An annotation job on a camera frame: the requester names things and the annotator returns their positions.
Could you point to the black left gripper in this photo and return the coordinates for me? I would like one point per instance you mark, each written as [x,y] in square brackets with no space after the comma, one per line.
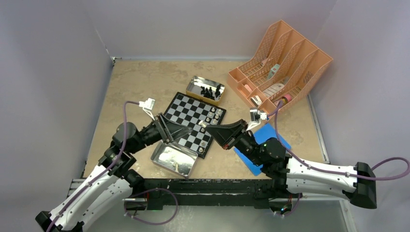
[171,130]

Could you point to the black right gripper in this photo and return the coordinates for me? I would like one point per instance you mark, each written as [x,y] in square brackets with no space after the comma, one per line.
[226,135]

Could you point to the white piece passed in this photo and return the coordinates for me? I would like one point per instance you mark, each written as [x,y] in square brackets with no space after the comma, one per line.
[203,124]

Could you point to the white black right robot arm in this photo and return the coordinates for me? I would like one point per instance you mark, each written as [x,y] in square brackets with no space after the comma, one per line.
[296,175]

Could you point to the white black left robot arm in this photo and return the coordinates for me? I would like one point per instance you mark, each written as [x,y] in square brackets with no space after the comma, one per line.
[96,179]

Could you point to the black white chess board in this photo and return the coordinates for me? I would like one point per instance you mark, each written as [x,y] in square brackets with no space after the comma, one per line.
[188,111]

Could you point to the black chess pieces pile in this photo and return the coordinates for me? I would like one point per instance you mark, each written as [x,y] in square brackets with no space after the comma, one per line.
[210,93]

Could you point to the silver lilac metal tin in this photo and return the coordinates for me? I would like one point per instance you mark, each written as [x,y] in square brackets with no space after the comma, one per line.
[166,155]

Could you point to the blue mat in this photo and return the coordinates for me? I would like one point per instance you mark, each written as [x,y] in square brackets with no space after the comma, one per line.
[268,138]

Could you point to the yellow metal tin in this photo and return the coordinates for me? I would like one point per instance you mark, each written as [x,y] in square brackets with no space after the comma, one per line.
[194,88]

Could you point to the pink desk file organizer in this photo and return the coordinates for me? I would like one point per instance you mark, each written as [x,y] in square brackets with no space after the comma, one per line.
[285,67]

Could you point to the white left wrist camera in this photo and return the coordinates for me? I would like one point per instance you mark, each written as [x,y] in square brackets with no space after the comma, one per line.
[147,107]

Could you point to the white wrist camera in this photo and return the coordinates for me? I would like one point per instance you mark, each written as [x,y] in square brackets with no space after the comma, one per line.
[256,117]
[147,107]

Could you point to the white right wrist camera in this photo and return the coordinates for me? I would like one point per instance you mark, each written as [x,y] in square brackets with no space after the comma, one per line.
[256,117]

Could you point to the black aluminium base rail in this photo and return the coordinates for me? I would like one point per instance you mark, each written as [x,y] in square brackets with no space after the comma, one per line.
[259,194]

